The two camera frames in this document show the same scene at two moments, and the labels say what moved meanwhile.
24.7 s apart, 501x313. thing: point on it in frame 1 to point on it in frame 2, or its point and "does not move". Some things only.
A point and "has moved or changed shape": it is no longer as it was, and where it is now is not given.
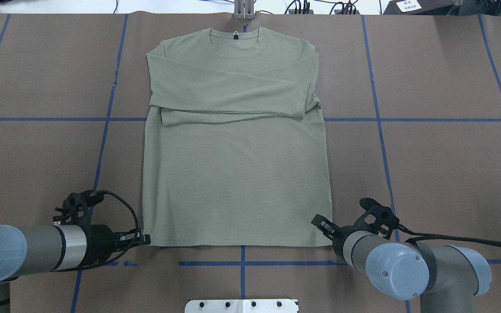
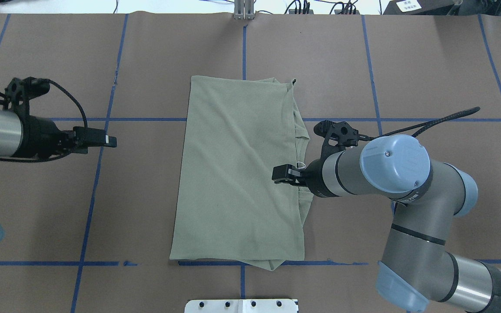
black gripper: [75, 206] to [18, 92]
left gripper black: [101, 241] to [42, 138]
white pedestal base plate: [241, 306] does not move
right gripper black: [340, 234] to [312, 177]
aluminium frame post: [243, 10] does not move
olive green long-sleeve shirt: [236, 151] has moved or changed shape
